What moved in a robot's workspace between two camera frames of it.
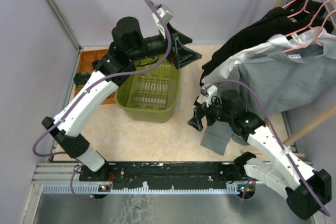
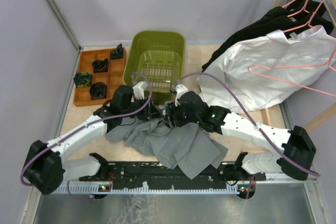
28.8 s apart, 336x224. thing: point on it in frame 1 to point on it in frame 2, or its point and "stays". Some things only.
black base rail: [168, 174] stays
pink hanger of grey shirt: [315, 41] to [327, 64]
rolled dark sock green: [80, 78] stays
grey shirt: [287, 82] to [186, 147]
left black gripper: [184, 55] to [150, 112]
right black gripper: [200, 112] to [171, 114]
